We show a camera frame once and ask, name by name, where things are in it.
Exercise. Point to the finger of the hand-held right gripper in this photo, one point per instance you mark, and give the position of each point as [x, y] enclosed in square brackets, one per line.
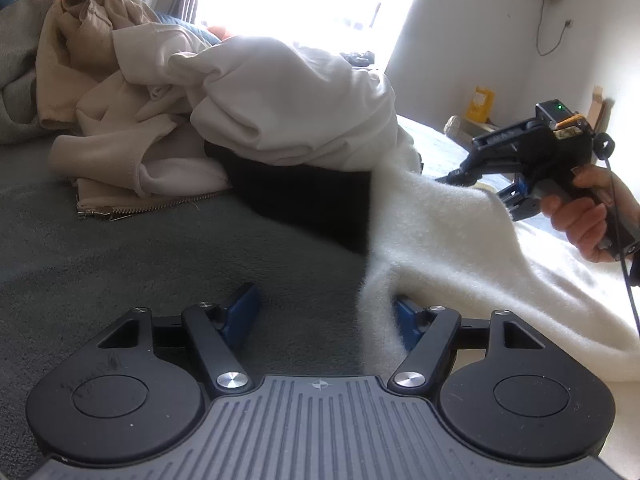
[465, 176]
[522, 195]

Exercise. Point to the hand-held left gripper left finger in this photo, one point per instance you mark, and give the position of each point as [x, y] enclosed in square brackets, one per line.
[240, 310]

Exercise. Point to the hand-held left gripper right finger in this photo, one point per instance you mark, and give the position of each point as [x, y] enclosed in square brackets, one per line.
[410, 322]

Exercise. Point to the cream fluffy towel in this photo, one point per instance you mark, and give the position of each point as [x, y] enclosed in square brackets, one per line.
[450, 230]

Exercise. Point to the person's right hand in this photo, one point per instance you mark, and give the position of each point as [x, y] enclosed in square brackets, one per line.
[575, 225]

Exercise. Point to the beige object on desk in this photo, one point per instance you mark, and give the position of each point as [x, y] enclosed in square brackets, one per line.
[457, 125]

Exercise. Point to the light wooden desk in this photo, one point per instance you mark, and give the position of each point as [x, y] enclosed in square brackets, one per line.
[487, 124]

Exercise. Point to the cardboard sheet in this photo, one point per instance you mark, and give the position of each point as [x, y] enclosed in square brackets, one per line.
[597, 105]

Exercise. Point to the yellow box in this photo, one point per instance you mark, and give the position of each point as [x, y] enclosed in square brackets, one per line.
[482, 104]

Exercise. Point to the black garment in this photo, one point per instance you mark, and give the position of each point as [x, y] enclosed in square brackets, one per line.
[300, 195]

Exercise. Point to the dark pile on windowsill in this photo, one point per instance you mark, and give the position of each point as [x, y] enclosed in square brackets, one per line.
[357, 58]

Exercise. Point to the white sweatshirt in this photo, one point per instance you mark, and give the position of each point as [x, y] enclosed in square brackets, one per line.
[300, 100]

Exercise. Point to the pale beige zip jacket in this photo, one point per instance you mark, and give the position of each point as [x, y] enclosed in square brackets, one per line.
[115, 160]

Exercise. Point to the orange object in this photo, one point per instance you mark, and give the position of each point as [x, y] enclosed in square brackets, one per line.
[220, 32]

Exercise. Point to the grey garment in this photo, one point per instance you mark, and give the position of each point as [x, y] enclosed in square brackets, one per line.
[20, 85]

